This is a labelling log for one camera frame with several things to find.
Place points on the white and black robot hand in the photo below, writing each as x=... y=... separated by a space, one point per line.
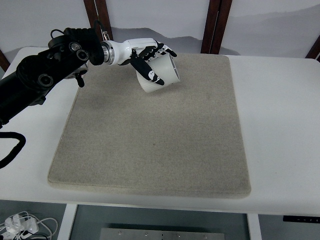
x=137 y=52

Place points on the white ribbed paper cup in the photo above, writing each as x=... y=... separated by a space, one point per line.
x=165 y=68

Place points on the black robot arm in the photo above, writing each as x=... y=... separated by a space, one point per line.
x=36 y=75

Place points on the grey felt mat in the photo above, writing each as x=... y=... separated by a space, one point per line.
x=183 y=140

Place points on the black table control panel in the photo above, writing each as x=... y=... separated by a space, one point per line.
x=301 y=219

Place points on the left brown wooden screen post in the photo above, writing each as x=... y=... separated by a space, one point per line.
x=98 y=16

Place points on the brown wooden screen post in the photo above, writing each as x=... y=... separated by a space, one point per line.
x=215 y=25
x=98 y=16
x=314 y=52

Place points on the middle brown wooden screen post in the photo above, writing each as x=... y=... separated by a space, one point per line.
x=215 y=25

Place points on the far left brown wooden post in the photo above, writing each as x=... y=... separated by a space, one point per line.
x=4 y=63

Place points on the right brown wooden screen post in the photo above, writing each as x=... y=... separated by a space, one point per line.
x=314 y=52

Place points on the grey metal base plate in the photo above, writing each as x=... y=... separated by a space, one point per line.
x=142 y=234

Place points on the white charger with cables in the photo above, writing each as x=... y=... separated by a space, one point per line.
x=27 y=226

